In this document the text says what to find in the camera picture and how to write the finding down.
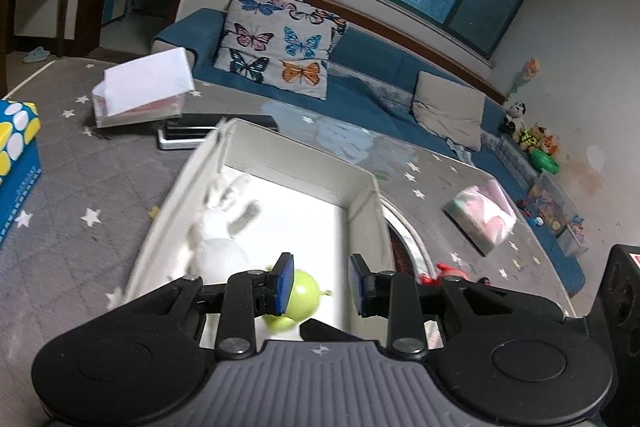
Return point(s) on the pink and green packet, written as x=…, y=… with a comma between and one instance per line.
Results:
x=482, y=212

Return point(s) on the orange and yellow plush toys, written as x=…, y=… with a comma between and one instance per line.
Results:
x=540, y=139

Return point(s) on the cardboard box container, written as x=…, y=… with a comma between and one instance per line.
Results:
x=300, y=217

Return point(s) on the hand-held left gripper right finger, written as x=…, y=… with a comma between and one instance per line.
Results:
x=357, y=283

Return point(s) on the red crab toy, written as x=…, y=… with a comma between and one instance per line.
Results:
x=447, y=272

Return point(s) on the white rabbit toy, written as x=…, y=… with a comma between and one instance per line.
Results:
x=220, y=257

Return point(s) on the green round toy figure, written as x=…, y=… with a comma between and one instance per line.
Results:
x=305, y=293

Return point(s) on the black flat device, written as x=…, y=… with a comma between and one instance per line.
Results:
x=190, y=128

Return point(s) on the blue dotted tissue box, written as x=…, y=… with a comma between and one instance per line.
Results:
x=20, y=167

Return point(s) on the clear plastic toy bin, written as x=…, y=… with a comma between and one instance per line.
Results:
x=552, y=202

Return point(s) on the blue sofa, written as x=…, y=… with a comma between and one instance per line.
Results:
x=372, y=59

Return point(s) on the small clear plastic box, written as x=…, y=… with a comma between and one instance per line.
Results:
x=574, y=239

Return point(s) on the beige cushion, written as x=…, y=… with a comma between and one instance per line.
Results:
x=447, y=107

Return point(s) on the flower plush toy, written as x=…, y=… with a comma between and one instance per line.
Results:
x=527, y=74

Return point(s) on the blue slipper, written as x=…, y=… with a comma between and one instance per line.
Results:
x=37, y=55

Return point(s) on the white paper box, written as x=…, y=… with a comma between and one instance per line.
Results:
x=145, y=77

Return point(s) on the butterfly print pillow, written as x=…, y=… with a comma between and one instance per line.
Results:
x=272, y=42

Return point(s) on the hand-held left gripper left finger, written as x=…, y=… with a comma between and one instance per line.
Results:
x=282, y=283

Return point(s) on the panda plush toy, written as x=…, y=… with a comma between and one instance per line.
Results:
x=514, y=117

